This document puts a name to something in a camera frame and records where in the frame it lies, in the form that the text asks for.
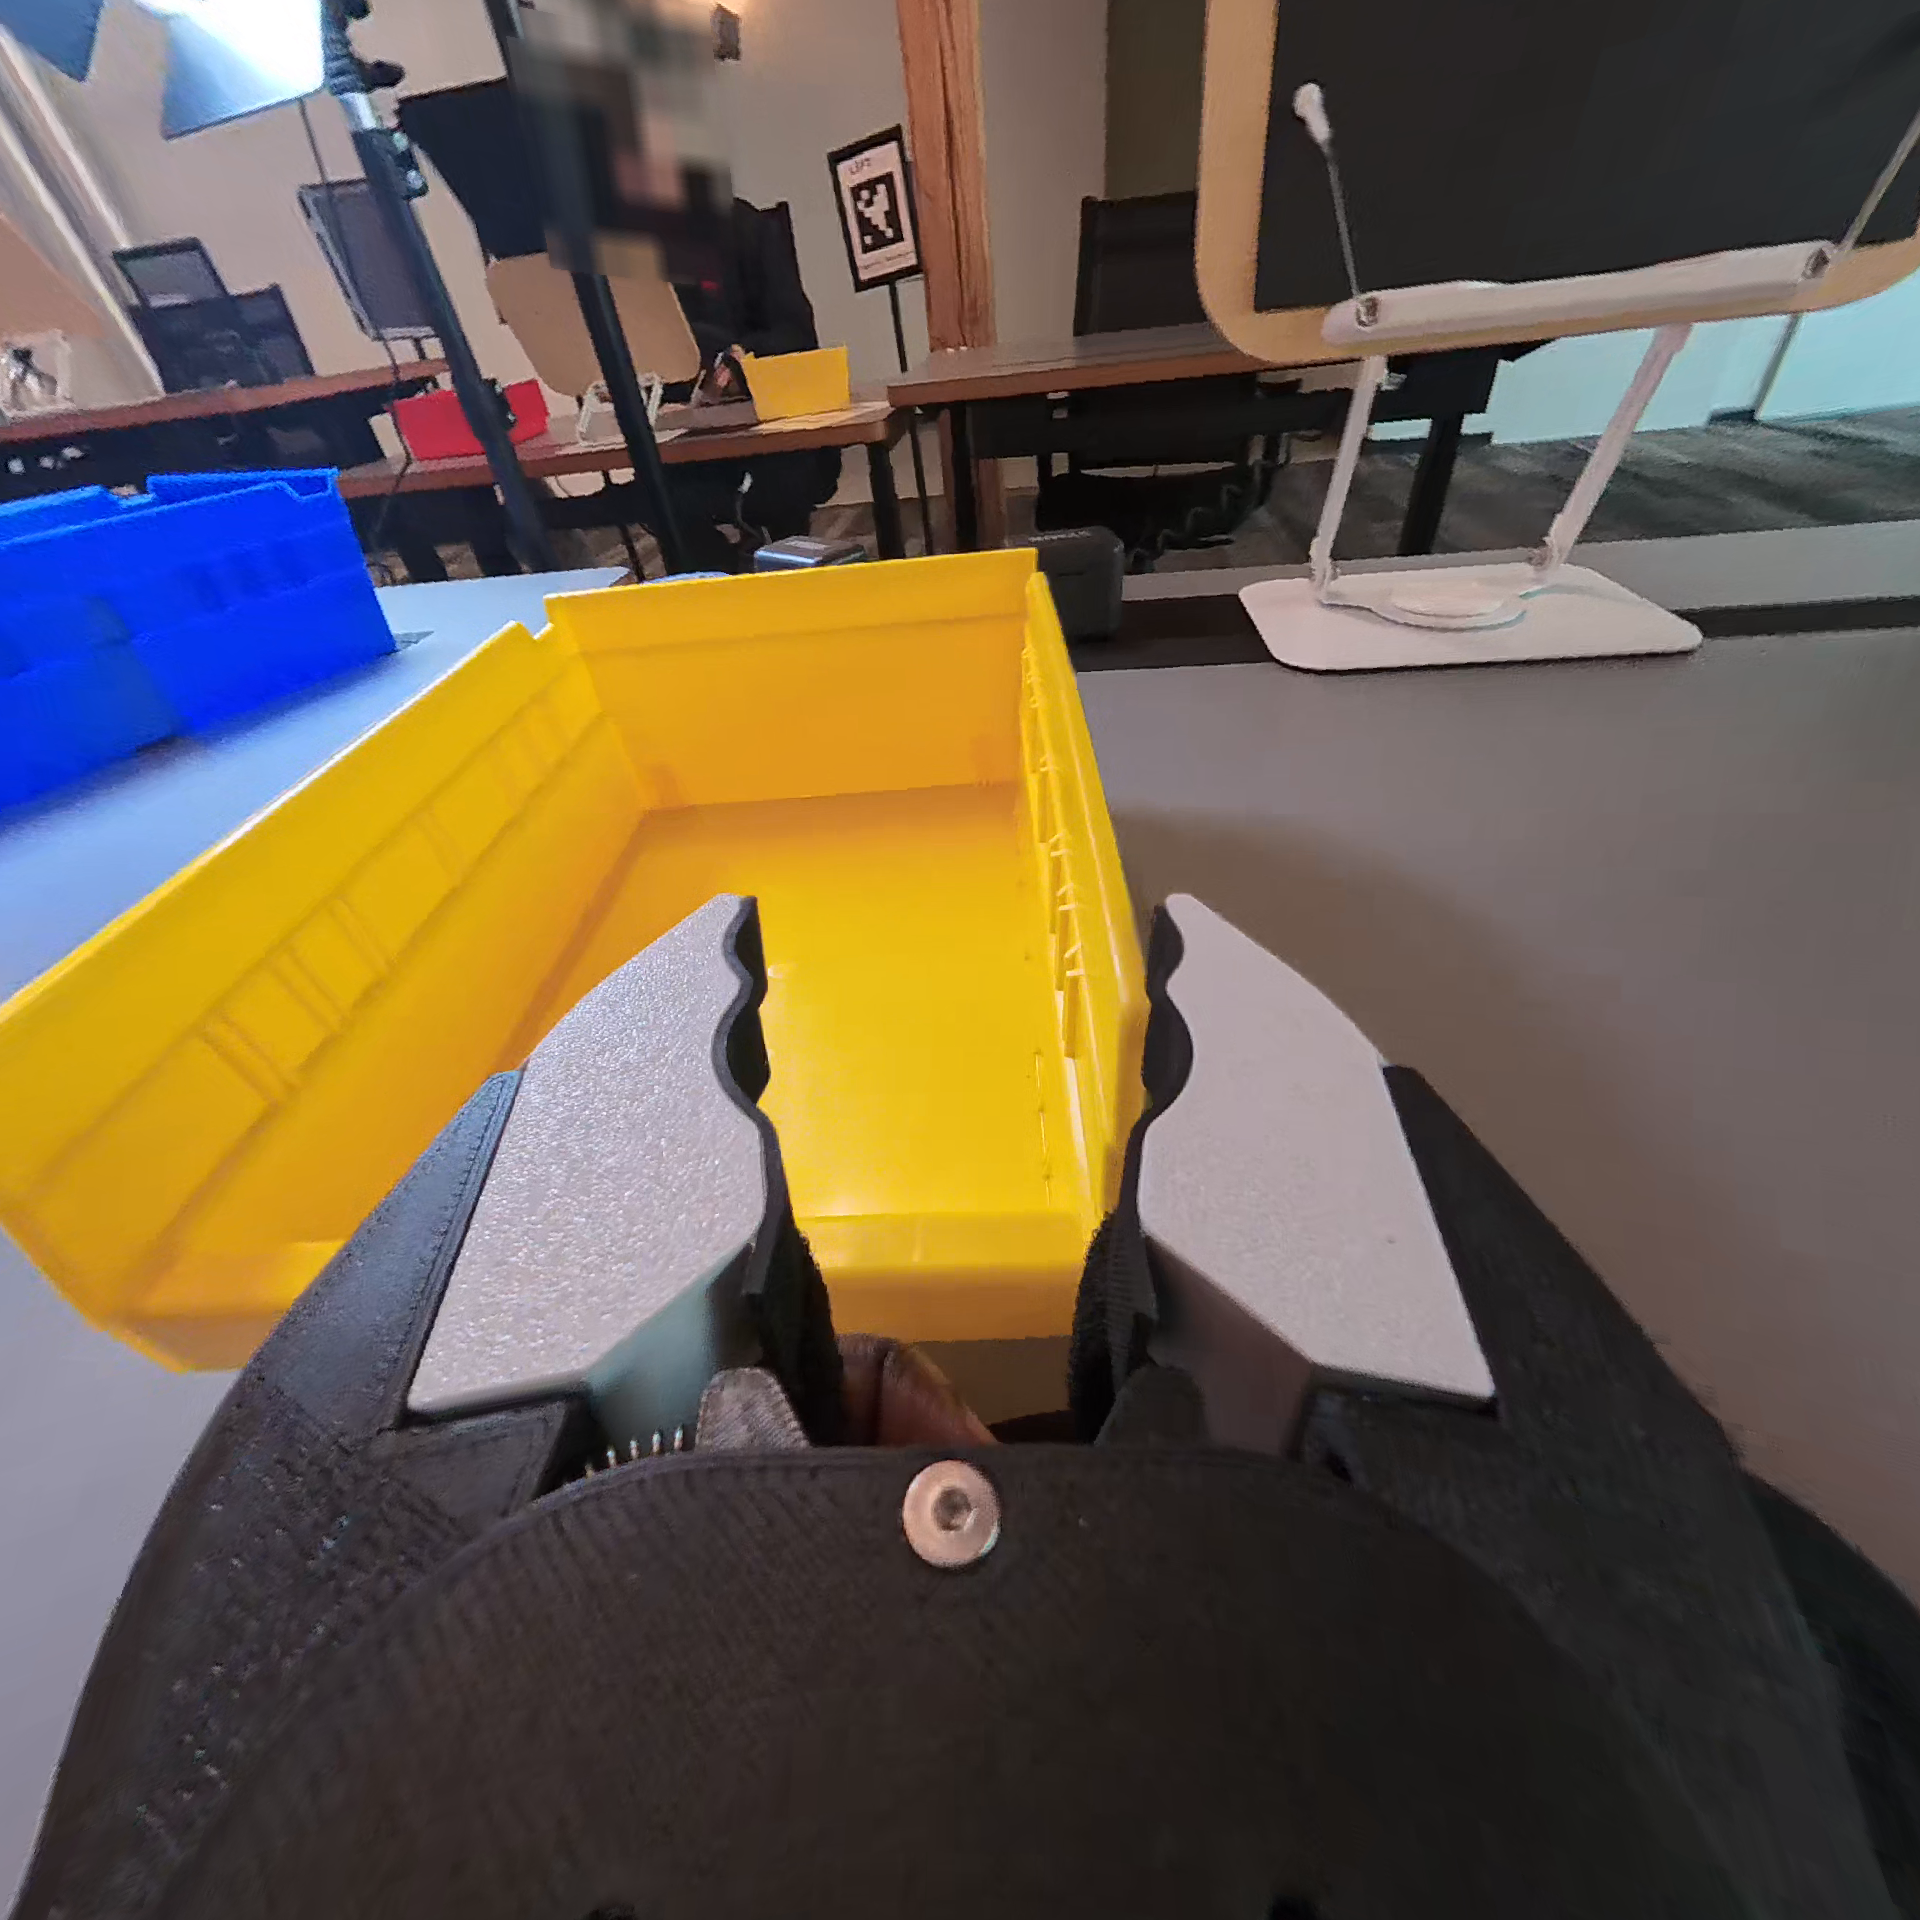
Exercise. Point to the black and white marker sign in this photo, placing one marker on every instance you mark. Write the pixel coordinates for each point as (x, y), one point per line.
(874, 211)

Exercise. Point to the black box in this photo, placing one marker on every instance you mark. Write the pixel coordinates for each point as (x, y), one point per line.
(1072, 579)

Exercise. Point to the white tablet stand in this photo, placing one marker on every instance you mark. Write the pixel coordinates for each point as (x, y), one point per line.
(1500, 638)

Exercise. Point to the red plastic bin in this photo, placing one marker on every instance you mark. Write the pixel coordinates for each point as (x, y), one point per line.
(427, 427)

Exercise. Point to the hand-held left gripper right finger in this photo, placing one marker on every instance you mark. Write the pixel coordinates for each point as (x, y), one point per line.
(1306, 1201)

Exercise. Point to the brown wooden table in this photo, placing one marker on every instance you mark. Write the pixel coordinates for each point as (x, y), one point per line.
(751, 451)
(224, 402)

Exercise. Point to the black light stand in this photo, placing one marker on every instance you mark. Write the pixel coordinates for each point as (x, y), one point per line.
(446, 330)

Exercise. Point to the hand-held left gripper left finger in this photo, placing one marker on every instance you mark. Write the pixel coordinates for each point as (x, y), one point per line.
(600, 1201)

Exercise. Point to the person's left hand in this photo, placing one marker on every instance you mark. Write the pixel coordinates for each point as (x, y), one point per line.
(900, 1394)

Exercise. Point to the blue plastic bin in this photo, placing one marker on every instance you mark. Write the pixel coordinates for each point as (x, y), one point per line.
(180, 629)

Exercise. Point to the small yellow bin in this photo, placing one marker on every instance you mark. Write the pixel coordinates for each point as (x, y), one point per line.
(795, 386)

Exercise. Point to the dark monitor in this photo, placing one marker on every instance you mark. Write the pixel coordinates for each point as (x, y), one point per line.
(369, 263)

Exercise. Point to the small black device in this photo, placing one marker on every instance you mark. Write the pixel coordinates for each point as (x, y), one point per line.
(809, 557)

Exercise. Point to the yellow plastic bin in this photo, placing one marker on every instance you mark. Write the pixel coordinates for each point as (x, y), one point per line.
(840, 930)

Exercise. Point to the wooden post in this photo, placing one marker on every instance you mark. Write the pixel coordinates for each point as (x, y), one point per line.
(953, 149)

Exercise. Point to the studio light panel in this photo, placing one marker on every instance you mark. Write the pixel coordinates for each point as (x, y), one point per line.
(247, 61)

